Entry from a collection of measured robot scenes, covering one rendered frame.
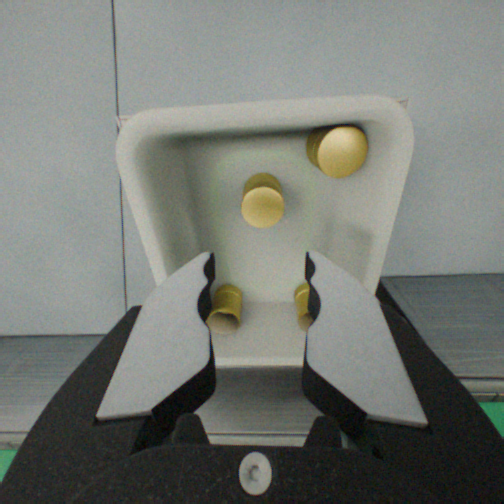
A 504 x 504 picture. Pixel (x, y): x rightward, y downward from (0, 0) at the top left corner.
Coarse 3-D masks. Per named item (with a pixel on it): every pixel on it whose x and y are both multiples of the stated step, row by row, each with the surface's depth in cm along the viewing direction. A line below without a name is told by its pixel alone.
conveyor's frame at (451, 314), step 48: (384, 288) 28; (432, 288) 26; (480, 288) 25; (96, 336) 35; (432, 336) 21; (480, 336) 20; (0, 384) 29; (48, 384) 29; (240, 384) 28; (288, 384) 27; (480, 384) 18; (0, 432) 25; (240, 432) 23; (288, 432) 23
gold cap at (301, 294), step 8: (296, 288) 27; (304, 288) 26; (296, 296) 26; (304, 296) 25; (296, 304) 26; (304, 304) 24; (304, 312) 23; (304, 320) 26; (312, 320) 26; (304, 328) 25
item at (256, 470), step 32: (192, 416) 5; (320, 416) 5; (160, 448) 5; (192, 448) 5; (224, 448) 5; (256, 448) 5; (288, 448) 5; (320, 448) 5; (96, 480) 4; (128, 480) 4; (160, 480) 4; (192, 480) 4; (224, 480) 4; (256, 480) 4; (288, 480) 4; (320, 480) 4; (352, 480) 4; (384, 480) 4
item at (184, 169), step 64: (128, 128) 13; (192, 128) 13; (256, 128) 14; (384, 128) 13; (128, 192) 15; (192, 192) 22; (320, 192) 22; (384, 192) 15; (192, 256) 23; (256, 256) 25; (384, 256) 17; (256, 320) 27
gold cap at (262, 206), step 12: (252, 180) 20; (264, 180) 19; (276, 180) 21; (252, 192) 17; (264, 192) 17; (276, 192) 17; (252, 204) 18; (264, 204) 18; (276, 204) 18; (252, 216) 18; (264, 216) 18; (276, 216) 18
